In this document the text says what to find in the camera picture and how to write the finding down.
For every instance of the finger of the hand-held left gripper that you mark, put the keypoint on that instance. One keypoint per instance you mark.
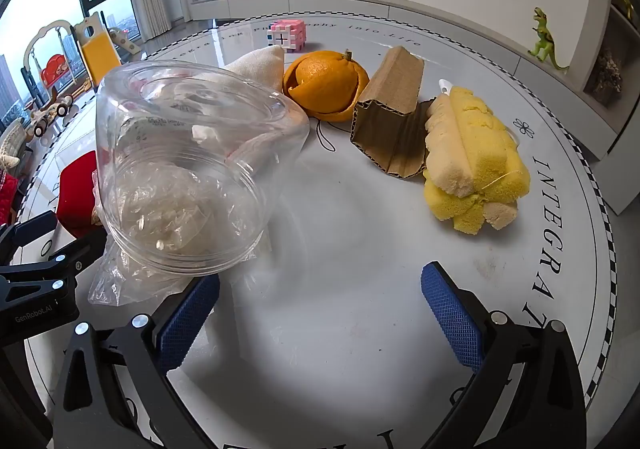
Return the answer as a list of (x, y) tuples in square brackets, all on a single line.
[(30, 229), (75, 254)]

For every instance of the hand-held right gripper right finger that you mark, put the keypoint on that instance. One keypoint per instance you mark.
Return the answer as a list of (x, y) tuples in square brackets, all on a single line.
[(452, 316)]

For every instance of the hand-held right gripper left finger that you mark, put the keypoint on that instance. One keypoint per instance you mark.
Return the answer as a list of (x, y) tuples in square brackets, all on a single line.
[(192, 316)]

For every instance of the clear plastic jar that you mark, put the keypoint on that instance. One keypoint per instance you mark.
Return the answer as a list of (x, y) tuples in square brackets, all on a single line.
[(200, 129)]

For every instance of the red quilted cushion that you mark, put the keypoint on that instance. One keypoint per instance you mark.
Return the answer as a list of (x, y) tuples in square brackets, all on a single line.
[(9, 199)]

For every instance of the clear plastic bag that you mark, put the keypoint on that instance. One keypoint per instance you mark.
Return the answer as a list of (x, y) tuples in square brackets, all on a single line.
[(130, 279)]

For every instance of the white plush toy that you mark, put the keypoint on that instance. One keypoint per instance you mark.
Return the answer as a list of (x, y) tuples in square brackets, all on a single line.
[(12, 149)]

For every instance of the wooden toy car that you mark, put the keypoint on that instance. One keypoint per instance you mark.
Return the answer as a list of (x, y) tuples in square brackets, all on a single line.
[(47, 116)]

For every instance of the children's swing with red seat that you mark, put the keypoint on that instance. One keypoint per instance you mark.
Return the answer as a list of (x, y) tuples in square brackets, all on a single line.
[(55, 69)]

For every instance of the yellow sponge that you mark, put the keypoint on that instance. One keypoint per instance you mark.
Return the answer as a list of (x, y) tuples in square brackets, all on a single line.
[(480, 154)]

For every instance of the yellow children's slide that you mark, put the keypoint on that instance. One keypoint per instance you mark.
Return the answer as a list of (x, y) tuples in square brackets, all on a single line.
[(100, 54)]

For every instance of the children's swing play set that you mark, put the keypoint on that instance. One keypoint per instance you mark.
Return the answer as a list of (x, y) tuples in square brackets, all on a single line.
[(50, 4)]

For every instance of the corrugated cardboard piece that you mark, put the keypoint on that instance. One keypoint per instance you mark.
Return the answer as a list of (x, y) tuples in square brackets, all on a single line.
[(390, 94)]

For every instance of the white shelf unit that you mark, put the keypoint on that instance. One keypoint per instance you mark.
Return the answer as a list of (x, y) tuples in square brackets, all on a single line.
[(625, 129)]

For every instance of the beige cloth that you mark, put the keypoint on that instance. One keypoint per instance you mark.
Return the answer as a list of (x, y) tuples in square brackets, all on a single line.
[(260, 66)]

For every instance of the orange fruit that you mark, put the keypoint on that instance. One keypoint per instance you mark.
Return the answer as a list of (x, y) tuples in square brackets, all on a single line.
[(325, 79)]

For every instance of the dried flowers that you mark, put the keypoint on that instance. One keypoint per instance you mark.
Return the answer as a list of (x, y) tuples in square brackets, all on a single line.
[(606, 71)]

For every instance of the white low cabinet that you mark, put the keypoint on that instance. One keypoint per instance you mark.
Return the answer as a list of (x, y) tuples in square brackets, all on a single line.
[(450, 24)]

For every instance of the green dinosaur toy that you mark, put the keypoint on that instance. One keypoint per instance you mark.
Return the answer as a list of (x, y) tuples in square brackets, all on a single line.
[(542, 36)]

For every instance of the pink cube toy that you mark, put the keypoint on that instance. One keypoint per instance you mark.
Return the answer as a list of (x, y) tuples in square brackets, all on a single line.
[(287, 35)]

